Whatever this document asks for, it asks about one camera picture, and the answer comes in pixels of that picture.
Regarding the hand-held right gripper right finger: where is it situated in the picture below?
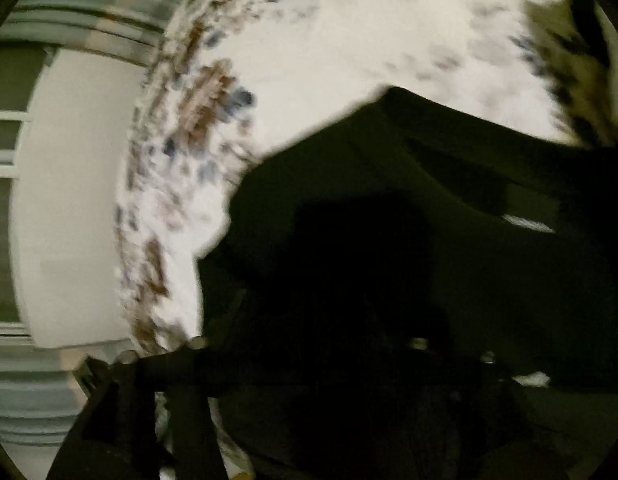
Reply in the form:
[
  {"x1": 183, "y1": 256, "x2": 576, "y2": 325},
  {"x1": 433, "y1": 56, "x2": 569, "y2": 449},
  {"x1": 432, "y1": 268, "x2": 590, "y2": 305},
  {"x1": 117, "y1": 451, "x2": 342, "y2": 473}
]
[{"x1": 408, "y1": 337, "x2": 571, "y2": 480}]

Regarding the white framed window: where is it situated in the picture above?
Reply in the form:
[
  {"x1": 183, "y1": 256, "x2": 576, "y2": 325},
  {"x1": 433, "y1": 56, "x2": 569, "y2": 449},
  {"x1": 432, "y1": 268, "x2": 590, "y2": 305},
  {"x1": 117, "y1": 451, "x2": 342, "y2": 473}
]
[{"x1": 0, "y1": 44, "x2": 52, "y2": 328}]

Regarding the white floral bedsheet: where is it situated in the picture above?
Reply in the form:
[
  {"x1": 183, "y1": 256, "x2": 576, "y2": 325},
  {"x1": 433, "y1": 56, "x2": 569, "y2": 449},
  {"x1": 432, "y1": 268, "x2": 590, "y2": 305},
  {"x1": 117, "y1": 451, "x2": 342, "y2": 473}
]
[{"x1": 113, "y1": 0, "x2": 610, "y2": 480}]

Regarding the black ribbed garment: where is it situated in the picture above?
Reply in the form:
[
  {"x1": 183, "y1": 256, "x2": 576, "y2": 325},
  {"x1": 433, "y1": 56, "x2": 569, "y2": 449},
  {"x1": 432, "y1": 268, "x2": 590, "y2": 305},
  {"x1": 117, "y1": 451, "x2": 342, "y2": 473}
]
[{"x1": 195, "y1": 85, "x2": 618, "y2": 480}]

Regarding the grey striped curtain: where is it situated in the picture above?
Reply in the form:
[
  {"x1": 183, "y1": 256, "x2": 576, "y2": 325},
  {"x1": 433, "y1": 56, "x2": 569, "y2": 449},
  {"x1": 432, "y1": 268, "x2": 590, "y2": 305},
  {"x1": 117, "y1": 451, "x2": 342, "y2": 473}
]
[
  {"x1": 0, "y1": 322, "x2": 97, "y2": 448},
  {"x1": 4, "y1": 0, "x2": 205, "y2": 67}
]

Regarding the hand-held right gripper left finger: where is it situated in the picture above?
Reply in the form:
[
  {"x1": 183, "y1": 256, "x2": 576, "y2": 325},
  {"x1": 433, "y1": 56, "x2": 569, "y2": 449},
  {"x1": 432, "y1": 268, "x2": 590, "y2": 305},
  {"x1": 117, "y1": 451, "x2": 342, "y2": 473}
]
[{"x1": 46, "y1": 336, "x2": 229, "y2": 480}]

